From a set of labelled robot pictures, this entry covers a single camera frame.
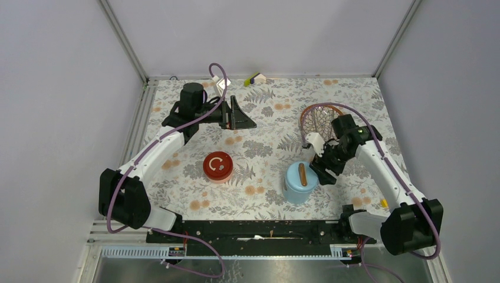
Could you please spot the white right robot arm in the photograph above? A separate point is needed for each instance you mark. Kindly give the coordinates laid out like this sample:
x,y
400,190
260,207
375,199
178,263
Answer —
x,y
413,225

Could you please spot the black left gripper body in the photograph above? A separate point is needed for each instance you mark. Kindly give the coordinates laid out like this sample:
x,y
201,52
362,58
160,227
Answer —
x,y
225,122

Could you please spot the light blue round lid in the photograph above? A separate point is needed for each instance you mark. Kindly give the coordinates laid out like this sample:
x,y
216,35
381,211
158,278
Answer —
x,y
300,178

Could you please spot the small yellow block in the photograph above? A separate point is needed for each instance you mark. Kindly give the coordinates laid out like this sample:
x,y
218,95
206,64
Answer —
x,y
384,203

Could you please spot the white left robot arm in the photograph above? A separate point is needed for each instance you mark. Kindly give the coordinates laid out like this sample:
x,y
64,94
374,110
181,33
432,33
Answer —
x,y
122,193

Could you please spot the red round lid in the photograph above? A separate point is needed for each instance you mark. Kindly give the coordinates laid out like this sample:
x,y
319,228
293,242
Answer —
x,y
218,164

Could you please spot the patterned ceramic plate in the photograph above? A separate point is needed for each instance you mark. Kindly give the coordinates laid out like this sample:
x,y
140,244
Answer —
x,y
317,118

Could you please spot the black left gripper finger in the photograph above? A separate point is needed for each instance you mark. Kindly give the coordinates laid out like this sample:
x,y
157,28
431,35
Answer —
x,y
236,114
244,124

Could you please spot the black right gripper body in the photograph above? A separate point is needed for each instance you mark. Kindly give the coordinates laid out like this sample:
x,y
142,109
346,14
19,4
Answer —
x,y
333,158

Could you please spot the floral patterned tablecloth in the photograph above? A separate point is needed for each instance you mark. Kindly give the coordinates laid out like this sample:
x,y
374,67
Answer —
x,y
262,155

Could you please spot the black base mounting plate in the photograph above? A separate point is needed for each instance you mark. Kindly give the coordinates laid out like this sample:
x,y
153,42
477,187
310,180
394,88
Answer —
x,y
310,238

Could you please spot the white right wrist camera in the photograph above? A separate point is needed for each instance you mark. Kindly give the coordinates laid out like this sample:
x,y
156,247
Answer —
x,y
317,142

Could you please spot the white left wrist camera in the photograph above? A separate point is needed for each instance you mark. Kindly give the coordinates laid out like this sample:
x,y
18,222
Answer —
x,y
221,84

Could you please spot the light blue cup container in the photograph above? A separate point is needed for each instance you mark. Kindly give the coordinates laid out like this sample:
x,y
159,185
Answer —
x,y
295,193

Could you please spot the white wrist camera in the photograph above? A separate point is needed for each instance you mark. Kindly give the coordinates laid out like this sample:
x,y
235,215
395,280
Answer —
x,y
221,84
317,142

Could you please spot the small toy house block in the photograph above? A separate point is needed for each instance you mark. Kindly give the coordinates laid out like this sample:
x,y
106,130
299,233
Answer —
x,y
257,78

